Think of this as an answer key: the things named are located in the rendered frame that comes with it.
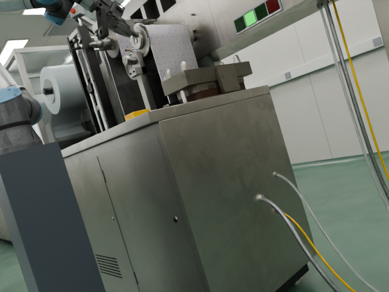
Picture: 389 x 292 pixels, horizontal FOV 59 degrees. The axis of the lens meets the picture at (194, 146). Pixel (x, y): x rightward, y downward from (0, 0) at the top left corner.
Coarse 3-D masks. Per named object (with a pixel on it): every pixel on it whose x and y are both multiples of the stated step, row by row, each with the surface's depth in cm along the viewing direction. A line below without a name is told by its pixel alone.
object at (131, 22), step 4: (124, 20) 146; (128, 20) 147; (132, 20) 148; (120, 24) 144; (128, 24) 146; (132, 24) 148; (124, 28) 146; (132, 28) 147; (128, 32) 148; (132, 32) 147
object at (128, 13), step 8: (136, 0) 202; (144, 0) 197; (152, 0) 197; (160, 0) 188; (168, 0) 192; (176, 0) 179; (128, 8) 210; (136, 8) 204; (144, 8) 200; (152, 8) 204; (160, 8) 189; (168, 8) 191; (128, 16) 212; (136, 16) 214; (144, 16) 201; (152, 16) 203; (160, 16) 190; (152, 24) 197; (96, 40) 247
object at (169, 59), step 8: (192, 48) 165; (160, 56) 152; (168, 56) 155; (176, 56) 157; (184, 56) 160; (192, 56) 164; (160, 64) 151; (168, 64) 154; (176, 64) 157; (192, 64) 163; (160, 72) 150; (176, 72) 156
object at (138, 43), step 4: (136, 32) 151; (140, 32) 151; (140, 36) 150; (132, 40) 154; (136, 40) 152; (140, 40) 150; (132, 44) 155; (136, 44) 154; (140, 44) 151; (136, 48) 154; (140, 48) 153
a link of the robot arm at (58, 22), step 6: (66, 0) 132; (66, 6) 133; (72, 6) 137; (48, 12) 130; (54, 12) 128; (60, 12) 130; (66, 12) 134; (48, 18) 132; (54, 18) 132; (60, 18) 133; (54, 24) 137; (60, 24) 135
